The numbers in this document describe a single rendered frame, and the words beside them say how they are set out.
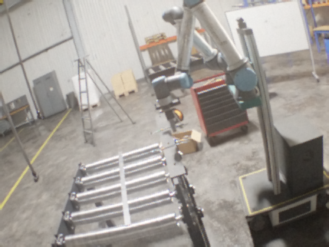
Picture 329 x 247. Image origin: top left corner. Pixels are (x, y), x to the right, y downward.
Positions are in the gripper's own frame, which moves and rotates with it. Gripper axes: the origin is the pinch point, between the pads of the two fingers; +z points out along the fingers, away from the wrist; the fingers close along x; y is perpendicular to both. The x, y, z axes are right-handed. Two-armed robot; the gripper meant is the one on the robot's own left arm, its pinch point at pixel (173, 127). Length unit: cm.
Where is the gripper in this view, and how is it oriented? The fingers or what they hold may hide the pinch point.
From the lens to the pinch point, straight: 189.1
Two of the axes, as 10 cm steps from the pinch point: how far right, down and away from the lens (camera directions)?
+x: 1.3, 2.8, -9.5
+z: 2.9, 9.1, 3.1
